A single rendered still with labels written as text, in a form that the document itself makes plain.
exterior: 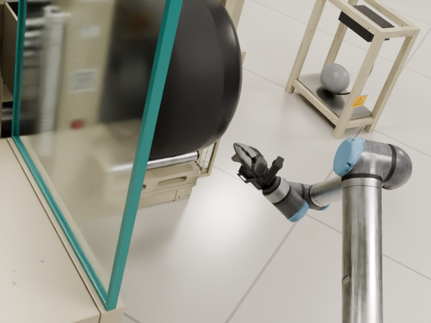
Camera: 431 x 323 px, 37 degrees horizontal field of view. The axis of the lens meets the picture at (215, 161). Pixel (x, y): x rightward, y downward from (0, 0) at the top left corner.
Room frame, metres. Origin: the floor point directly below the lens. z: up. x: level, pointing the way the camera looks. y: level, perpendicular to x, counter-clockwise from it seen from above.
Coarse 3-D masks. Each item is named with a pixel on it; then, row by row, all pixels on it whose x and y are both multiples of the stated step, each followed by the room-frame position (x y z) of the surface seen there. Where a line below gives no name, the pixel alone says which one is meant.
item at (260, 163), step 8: (256, 160) 1.79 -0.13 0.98; (264, 160) 1.81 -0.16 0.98; (240, 168) 1.79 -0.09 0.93; (256, 168) 1.76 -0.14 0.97; (264, 168) 1.79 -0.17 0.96; (240, 176) 1.78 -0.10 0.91; (248, 176) 1.78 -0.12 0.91; (256, 176) 1.76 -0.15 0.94; (264, 176) 1.77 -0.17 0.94; (256, 184) 1.79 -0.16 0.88; (264, 184) 1.79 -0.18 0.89; (272, 184) 1.77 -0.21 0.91
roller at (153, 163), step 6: (168, 156) 1.75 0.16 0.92; (174, 156) 1.76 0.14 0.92; (180, 156) 1.77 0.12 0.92; (186, 156) 1.79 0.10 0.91; (192, 156) 1.80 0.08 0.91; (198, 156) 1.82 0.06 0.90; (150, 162) 1.70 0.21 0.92; (156, 162) 1.71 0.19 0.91; (162, 162) 1.72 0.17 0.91; (168, 162) 1.74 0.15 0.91; (174, 162) 1.75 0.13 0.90; (180, 162) 1.77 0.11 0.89; (150, 168) 1.69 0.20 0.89
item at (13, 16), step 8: (8, 8) 1.92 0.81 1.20; (16, 8) 1.97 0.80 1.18; (8, 16) 1.91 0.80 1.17; (16, 16) 1.88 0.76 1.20; (8, 24) 1.91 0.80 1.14; (16, 24) 1.85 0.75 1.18; (8, 32) 1.91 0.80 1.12; (16, 32) 1.85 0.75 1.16; (8, 40) 1.90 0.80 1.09; (16, 40) 1.85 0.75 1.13; (8, 48) 1.90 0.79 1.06; (8, 56) 1.90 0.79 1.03; (8, 64) 1.89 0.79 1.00; (8, 72) 1.89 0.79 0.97; (8, 80) 1.89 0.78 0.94; (8, 88) 1.89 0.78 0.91
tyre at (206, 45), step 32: (192, 0) 1.81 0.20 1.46; (192, 32) 1.70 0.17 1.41; (224, 32) 1.77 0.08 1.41; (192, 64) 1.64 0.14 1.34; (224, 64) 1.71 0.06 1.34; (192, 96) 1.61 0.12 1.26; (224, 96) 1.69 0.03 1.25; (160, 128) 1.58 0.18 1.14; (192, 128) 1.62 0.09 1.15; (224, 128) 1.71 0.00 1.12
